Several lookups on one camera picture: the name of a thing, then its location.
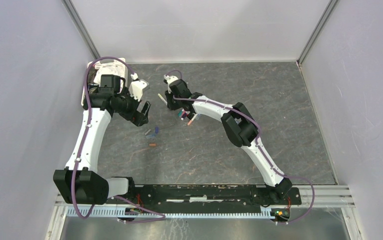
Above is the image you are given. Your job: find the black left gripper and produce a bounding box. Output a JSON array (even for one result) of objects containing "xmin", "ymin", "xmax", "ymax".
[{"xmin": 114, "ymin": 87, "xmax": 151, "ymax": 127}]

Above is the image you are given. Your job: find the blue pen cap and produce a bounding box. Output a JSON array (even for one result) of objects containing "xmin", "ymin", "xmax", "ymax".
[{"xmin": 146, "ymin": 133, "xmax": 156, "ymax": 139}]

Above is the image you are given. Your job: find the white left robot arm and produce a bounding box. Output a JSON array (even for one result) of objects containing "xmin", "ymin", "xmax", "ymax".
[{"xmin": 53, "ymin": 74, "xmax": 151, "ymax": 205}]

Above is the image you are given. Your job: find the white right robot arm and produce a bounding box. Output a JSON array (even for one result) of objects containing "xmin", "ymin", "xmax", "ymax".
[{"xmin": 163, "ymin": 74, "xmax": 293, "ymax": 204}]

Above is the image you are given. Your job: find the white perforated plastic basket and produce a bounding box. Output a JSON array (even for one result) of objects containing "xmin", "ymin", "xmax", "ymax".
[{"xmin": 87, "ymin": 57, "xmax": 128, "ymax": 108}]

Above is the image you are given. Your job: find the white cloth in basket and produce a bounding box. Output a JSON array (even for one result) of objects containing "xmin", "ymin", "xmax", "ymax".
[{"xmin": 92, "ymin": 61, "xmax": 128, "ymax": 94}]

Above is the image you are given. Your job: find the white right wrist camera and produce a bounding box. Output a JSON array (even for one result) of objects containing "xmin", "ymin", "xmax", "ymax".
[{"xmin": 163, "ymin": 74, "xmax": 179, "ymax": 93}]

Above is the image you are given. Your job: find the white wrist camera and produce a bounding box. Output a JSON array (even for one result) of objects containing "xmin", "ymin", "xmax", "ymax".
[
  {"xmin": 128, "ymin": 73, "xmax": 149, "ymax": 102},
  {"xmin": 163, "ymin": 74, "xmax": 179, "ymax": 93}
]

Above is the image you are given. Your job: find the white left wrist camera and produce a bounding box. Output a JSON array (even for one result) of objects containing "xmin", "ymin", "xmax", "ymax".
[{"xmin": 128, "ymin": 73, "xmax": 149, "ymax": 102}]

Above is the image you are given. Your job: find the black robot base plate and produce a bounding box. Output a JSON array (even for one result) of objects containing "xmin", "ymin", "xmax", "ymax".
[{"xmin": 123, "ymin": 184, "xmax": 302, "ymax": 214}]

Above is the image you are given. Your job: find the white slotted cable duct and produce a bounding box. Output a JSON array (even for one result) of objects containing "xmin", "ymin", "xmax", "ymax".
[{"xmin": 65, "ymin": 206, "xmax": 292, "ymax": 220}]

